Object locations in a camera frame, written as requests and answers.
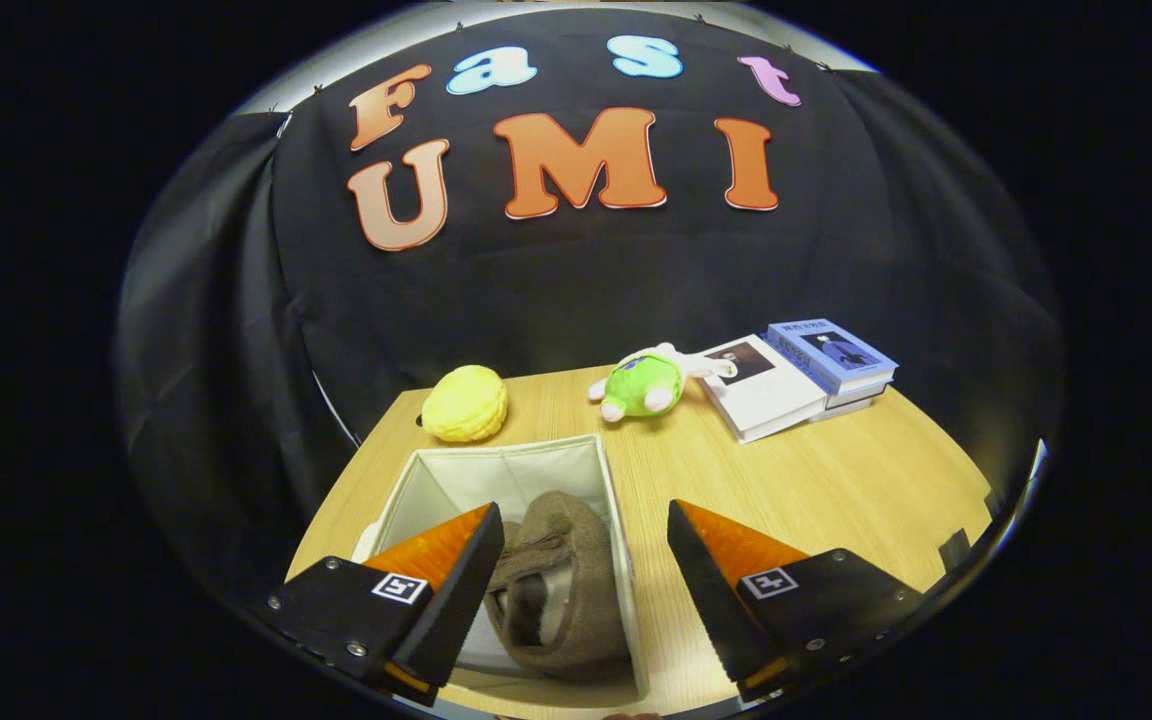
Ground yellow bun-shaped plush toy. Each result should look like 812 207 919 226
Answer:
421 365 510 444

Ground light grey book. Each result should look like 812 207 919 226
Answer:
808 380 894 422

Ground white cable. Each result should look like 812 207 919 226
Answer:
311 370 359 448

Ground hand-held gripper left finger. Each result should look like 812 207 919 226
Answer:
261 500 507 709

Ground white book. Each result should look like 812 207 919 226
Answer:
698 334 829 444

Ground green plush toy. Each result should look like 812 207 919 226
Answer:
588 343 737 423

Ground beige fabric storage box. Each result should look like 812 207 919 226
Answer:
349 433 649 706

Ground blue book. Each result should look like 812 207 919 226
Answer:
766 318 900 397

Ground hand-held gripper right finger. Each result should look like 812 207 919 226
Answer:
666 498 930 707

